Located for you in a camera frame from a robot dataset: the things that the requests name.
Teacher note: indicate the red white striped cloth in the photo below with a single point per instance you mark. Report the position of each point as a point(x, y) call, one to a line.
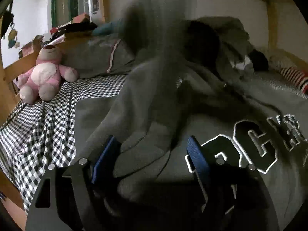
point(297, 77)

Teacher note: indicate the teal pillow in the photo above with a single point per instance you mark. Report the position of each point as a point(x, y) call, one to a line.
point(113, 27)

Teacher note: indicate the pink plush bear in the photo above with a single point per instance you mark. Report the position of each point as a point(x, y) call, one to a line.
point(43, 80)

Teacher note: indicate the grey lettered hoodie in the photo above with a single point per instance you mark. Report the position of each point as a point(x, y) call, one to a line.
point(184, 86)

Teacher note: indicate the green framed door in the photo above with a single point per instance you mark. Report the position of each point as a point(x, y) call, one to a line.
point(63, 11)

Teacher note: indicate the grey quilt with pink stripe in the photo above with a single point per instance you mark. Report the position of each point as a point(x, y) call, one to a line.
point(100, 56)

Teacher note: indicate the clutter pile on desk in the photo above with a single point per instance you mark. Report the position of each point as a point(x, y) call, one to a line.
point(80, 23)

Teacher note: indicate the wooden bunk bed frame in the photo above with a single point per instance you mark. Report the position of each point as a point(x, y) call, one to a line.
point(241, 53)

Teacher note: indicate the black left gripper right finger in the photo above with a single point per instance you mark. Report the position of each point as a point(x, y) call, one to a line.
point(234, 198)

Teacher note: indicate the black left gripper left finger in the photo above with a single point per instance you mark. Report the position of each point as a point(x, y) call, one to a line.
point(72, 197)

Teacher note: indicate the black white checkered bedsheet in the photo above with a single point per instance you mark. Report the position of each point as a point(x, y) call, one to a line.
point(34, 136)

